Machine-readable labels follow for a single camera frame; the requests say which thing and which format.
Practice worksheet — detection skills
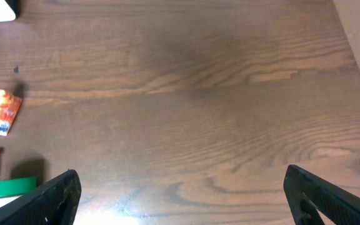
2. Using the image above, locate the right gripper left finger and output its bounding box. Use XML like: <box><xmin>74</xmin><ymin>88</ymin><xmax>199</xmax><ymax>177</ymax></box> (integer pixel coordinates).
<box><xmin>0</xmin><ymin>169</ymin><xmax>81</xmax><ymax>225</ymax></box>

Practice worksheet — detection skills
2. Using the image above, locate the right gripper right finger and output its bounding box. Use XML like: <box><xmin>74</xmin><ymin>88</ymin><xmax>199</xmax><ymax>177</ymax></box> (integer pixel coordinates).
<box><xmin>283</xmin><ymin>164</ymin><xmax>360</xmax><ymax>224</ymax></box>

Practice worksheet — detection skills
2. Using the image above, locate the green lid jar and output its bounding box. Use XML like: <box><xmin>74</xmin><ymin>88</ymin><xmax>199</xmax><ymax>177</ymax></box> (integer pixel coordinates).
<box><xmin>0</xmin><ymin>177</ymin><xmax>37</xmax><ymax>208</ymax></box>

